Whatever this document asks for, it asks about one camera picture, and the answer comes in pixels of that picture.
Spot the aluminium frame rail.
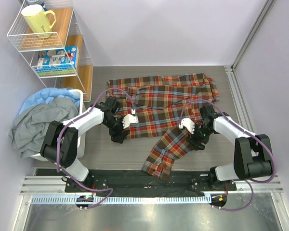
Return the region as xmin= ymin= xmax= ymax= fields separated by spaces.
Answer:
xmin=21 ymin=176 xmax=284 ymax=195

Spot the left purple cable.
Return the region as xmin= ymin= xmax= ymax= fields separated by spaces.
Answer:
xmin=55 ymin=88 xmax=135 ymax=210

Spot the blue picture box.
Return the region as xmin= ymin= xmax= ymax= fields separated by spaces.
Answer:
xmin=33 ymin=46 xmax=79 ymax=77

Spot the purple cable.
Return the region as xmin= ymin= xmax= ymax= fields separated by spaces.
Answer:
xmin=55 ymin=88 xmax=135 ymax=210
xmin=180 ymin=99 xmax=277 ymax=212

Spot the plaid flannel shirt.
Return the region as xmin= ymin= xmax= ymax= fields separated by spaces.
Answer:
xmin=106 ymin=73 xmax=220 ymax=181

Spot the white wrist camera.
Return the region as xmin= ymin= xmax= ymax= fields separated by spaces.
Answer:
xmin=122 ymin=109 xmax=139 ymax=129
xmin=179 ymin=118 xmax=195 ymax=134

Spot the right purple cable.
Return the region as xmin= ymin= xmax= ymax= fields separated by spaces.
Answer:
xmin=180 ymin=99 xmax=277 ymax=212

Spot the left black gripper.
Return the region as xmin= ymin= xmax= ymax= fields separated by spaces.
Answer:
xmin=103 ymin=115 xmax=130 ymax=143

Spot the light blue shirt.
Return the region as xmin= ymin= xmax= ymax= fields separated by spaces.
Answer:
xmin=19 ymin=88 xmax=80 ymax=115

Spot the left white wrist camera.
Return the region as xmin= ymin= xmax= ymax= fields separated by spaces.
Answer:
xmin=122 ymin=109 xmax=139 ymax=129

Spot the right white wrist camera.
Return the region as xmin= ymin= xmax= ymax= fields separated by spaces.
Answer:
xmin=179 ymin=118 xmax=195 ymax=134

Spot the white wire shelf rack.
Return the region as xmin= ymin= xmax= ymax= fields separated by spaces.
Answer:
xmin=7 ymin=0 xmax=93 ymax=102

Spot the yellow mug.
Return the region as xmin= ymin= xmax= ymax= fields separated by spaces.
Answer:
xmin=21 ymin=4 xmax=57 ymax=39

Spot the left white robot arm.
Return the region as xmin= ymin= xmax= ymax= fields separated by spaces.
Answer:
xmin=40 ymin=97 xmax=130 ymax=192

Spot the white slotted cable duct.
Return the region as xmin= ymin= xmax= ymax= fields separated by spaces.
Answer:
xmin=31 ymin=194 xmax=211 ymax=205

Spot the white laundry basket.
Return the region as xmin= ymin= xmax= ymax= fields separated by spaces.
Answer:
xmin=31 ymin=89 xmax=86 ymax=162

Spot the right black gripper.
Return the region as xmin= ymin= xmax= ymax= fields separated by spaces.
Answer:
xmin=186 ymin=122 xmax=215 ymax=151

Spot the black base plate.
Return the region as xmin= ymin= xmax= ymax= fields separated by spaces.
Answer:
xmin=65 ymin=168 xmax=237 ymax=197

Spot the grey shirt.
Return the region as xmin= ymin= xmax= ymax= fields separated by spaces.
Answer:
xmin=9 ymin=98 xmax=79 ymax=158

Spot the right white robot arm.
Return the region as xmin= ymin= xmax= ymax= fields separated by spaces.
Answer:
xmin=180 ymin=105 xmax=276 ymax=190

